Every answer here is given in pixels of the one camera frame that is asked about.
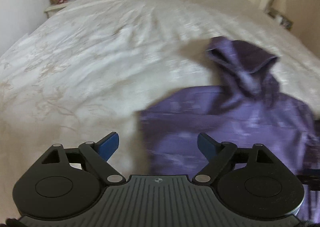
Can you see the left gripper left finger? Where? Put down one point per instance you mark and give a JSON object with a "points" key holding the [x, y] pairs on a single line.
{"points": [[65, 182]]}

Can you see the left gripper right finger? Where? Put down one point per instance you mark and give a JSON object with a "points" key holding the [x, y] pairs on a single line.
{"points": [[252, 182]]}

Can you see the purple patterned hooded jacket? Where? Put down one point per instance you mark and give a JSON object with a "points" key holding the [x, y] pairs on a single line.
{"points": [[247, 109]]}

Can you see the cream satin bedspread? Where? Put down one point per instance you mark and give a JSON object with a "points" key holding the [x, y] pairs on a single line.
{"points": [[91, 68]]}

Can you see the right cream nightstand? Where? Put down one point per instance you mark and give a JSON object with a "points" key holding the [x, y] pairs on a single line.
{"points": [[275, 15]]}

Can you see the cream nightstand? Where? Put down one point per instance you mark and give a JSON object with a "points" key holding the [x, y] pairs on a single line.
{"points": [[53, 9], [275, 15]]}

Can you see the left cream nightstand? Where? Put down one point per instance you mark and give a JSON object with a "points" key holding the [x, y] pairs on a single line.
{"points": [[53, 9]]}

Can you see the right bedside lamp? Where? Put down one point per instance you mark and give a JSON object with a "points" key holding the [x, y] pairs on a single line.
{"points": [[279, 6]]}

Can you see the picture frame on nightstand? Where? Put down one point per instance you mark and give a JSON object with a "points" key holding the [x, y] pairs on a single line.
{"points": [[285, 23]]}

